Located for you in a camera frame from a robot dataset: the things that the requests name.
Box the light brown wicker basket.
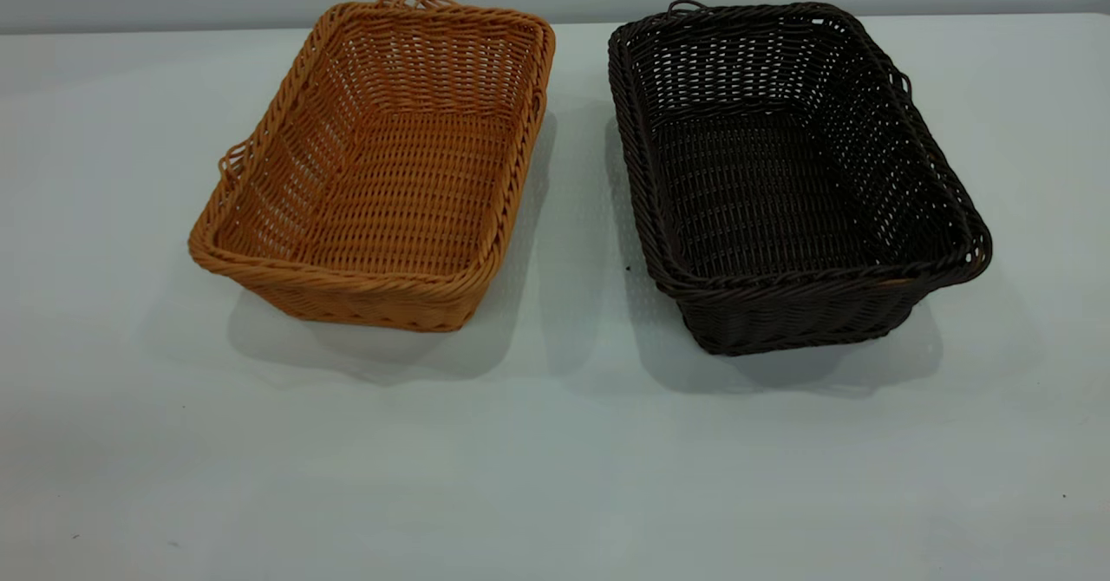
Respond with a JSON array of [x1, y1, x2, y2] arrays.
[[187, 0, 557, 333]]

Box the dark brown wicker basket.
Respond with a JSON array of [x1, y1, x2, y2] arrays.
[[607, 0, 994, 357]]

